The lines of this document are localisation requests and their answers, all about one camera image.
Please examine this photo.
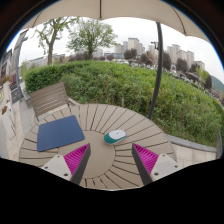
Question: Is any slim-trunked tree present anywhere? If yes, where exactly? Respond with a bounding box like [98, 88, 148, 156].
[33, 16, 79, 66]

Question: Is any white and green computer mouse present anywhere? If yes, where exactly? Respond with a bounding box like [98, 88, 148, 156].
[103, 129, 128, 146]

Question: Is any green hedge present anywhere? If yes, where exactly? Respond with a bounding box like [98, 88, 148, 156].
[23, 59, 224, 148]

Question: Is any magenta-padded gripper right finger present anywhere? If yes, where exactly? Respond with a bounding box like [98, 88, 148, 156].
[131, 142, 184, 186]

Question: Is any group of apartment buildings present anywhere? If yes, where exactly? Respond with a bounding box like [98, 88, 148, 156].
[113, 37, 206, 71]

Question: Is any round-crowned tree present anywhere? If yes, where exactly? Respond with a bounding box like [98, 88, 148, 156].
[66, 18, 118, 61]

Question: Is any brown slatted chair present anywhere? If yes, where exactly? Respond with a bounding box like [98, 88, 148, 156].
[29, 81, 81, 122]

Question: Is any blue mouse pad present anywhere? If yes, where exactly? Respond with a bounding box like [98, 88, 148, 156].
[36, 114, 86, 153]

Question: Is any white planter with flowers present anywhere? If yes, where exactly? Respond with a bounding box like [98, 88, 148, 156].
[0, 105, 17, 141]

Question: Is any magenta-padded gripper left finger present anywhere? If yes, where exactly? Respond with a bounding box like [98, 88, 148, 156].
[40, 142, 92, 186]

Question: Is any tall grey sign post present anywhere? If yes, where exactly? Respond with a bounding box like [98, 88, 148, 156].
[9, 29, 30, 103]

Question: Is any beige parasol canopy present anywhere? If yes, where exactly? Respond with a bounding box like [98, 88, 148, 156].
[21, 0, 211, 43]

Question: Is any dark curved parasol pole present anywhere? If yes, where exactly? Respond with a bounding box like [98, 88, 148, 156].
[147, 21, 164, 120]

